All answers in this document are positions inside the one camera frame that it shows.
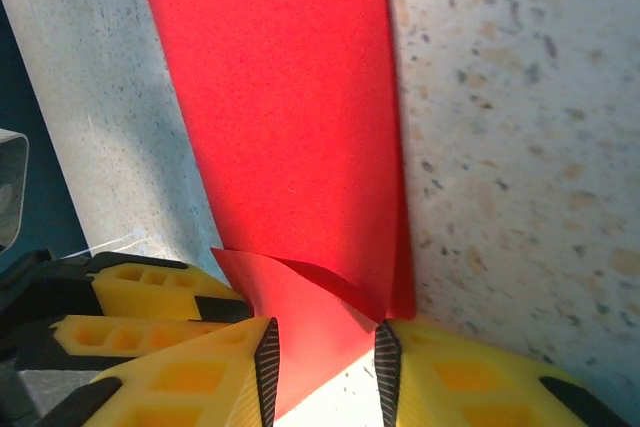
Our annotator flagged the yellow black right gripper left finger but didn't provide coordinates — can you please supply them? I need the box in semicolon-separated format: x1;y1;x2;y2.
42;317;280;427

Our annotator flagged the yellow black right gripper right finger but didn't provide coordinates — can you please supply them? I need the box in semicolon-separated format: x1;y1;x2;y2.
373;319;624;427

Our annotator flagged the red square paper sheet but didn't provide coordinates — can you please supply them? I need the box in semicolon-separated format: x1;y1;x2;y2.
139;0;416;421

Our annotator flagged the grey metal bracket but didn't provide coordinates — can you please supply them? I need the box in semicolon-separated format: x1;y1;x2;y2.
0;129;30;253

